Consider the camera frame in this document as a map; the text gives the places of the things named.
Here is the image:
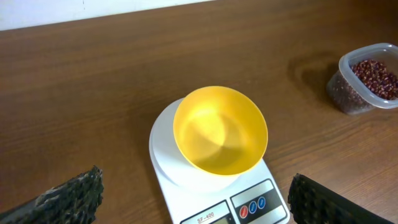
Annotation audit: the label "yellow plastic bowl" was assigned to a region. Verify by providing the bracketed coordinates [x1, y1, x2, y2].
[173, 86, 269, 177]

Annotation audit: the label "white digital kitchen scale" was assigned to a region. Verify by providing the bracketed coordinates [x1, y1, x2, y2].
[149, 100, 290, 224]

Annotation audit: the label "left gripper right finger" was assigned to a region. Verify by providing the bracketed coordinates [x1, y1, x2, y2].
[288, 173, 392, 224]

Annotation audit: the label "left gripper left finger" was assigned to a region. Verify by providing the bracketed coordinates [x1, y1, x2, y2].
[1, 166, 104, 224]

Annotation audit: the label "red beans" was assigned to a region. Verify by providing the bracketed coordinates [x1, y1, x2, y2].
[351, 59, 397, 100]

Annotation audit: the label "clear plastic container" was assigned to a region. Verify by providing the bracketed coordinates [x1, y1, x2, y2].
[326, 43, 397, 114]

